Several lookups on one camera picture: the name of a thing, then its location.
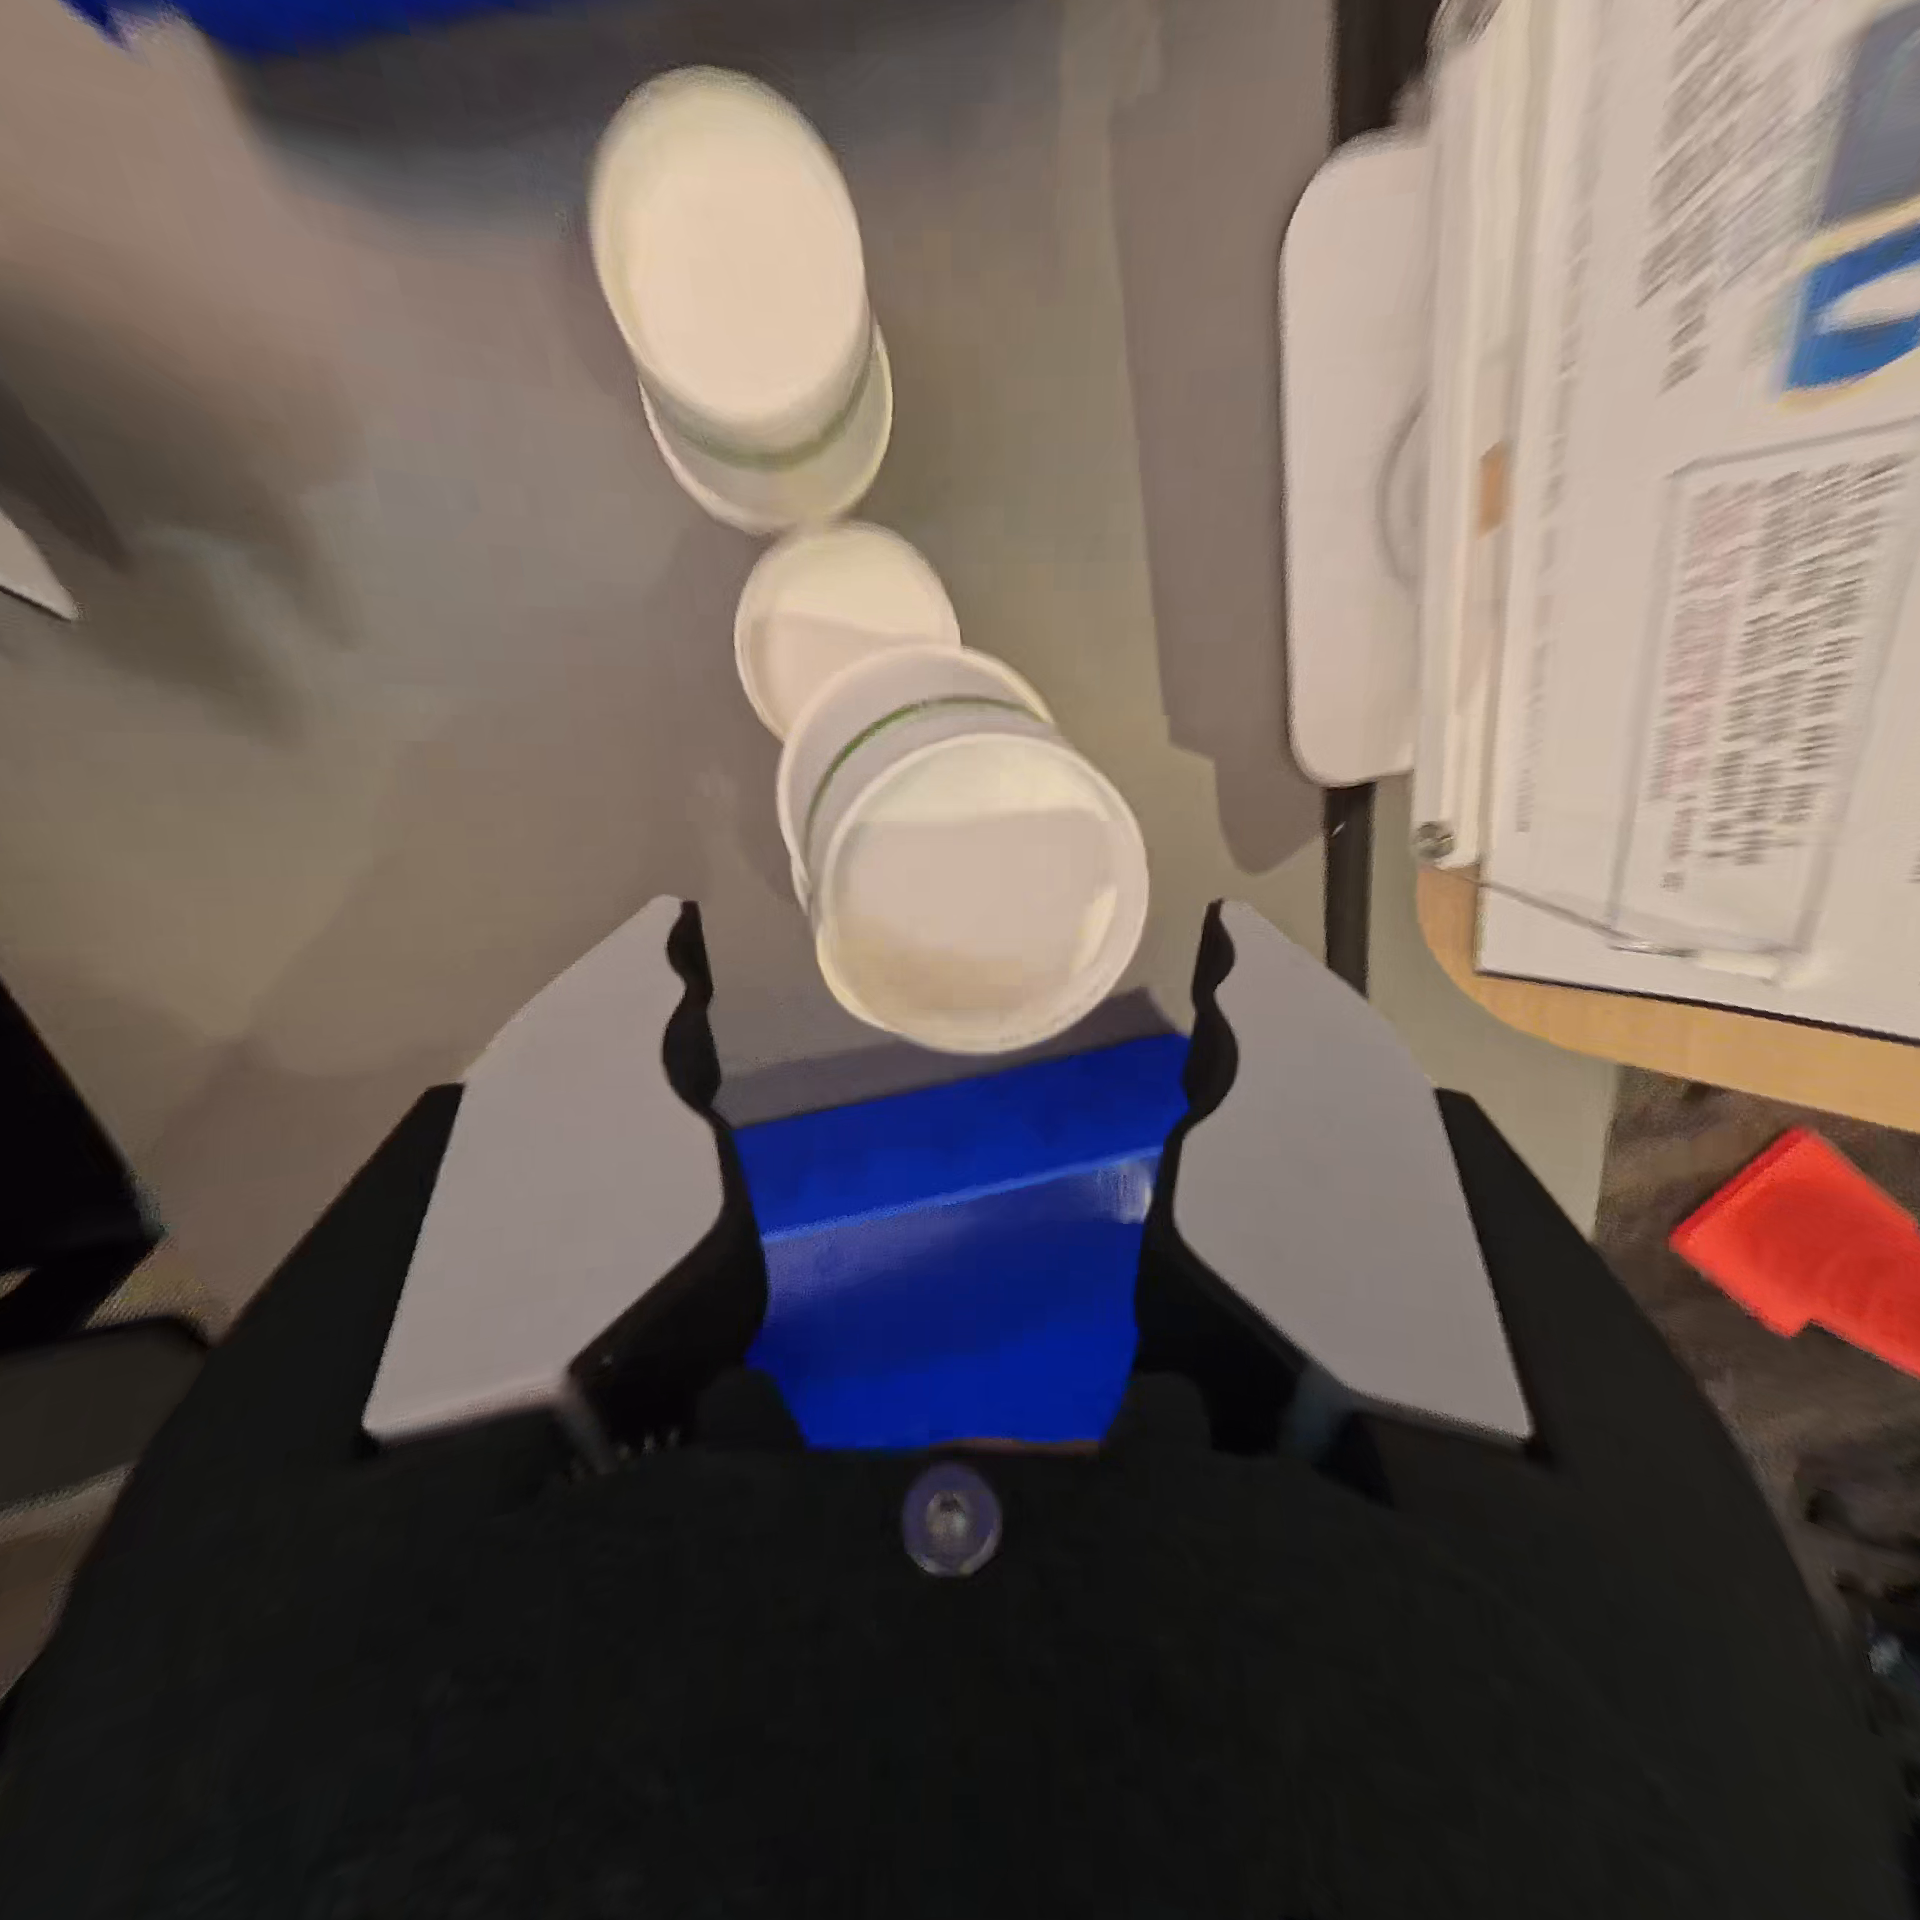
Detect white paper cup green band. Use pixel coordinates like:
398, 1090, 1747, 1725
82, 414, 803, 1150
775, 645, 1151, 1056
732, 519, 962, 740
586, 64, 895, 538

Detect orange traffic cone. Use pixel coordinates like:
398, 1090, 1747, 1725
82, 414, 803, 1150
1668, 1126, 1920, 1379

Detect white instruction sheet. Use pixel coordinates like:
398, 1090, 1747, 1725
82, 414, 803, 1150
1418, 0, 1920, 1040

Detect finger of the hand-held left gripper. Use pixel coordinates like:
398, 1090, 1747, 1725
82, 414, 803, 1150
0, 508, 79, 624

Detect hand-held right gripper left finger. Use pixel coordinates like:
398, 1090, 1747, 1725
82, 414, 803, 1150
363, 893, 775, 1478

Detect white sign stand base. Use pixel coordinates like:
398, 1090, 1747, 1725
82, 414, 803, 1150
1277, 127, 1445, 788

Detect blue plastic bin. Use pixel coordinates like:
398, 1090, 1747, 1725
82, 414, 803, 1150
59, 0, 505, 60
729, 1031, 1197, 1453

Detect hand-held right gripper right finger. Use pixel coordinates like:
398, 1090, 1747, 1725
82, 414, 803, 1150
1132, 896, 1535, 1472

